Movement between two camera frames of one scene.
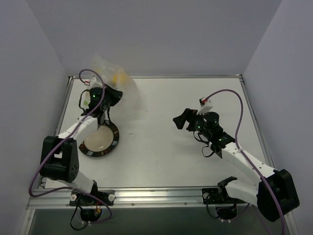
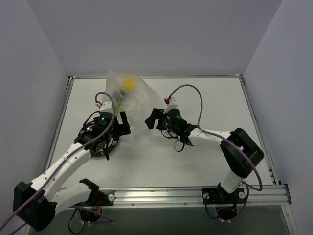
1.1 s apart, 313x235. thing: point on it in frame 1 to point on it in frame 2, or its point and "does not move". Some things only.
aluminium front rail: [139, 198] does not move
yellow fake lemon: [121, 78] to [128, 84]
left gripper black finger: [112, 96] to [123, 118]
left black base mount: [77, 199] does not move
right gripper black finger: [188, 115] to [157, 114]
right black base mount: [217, 196] does not move
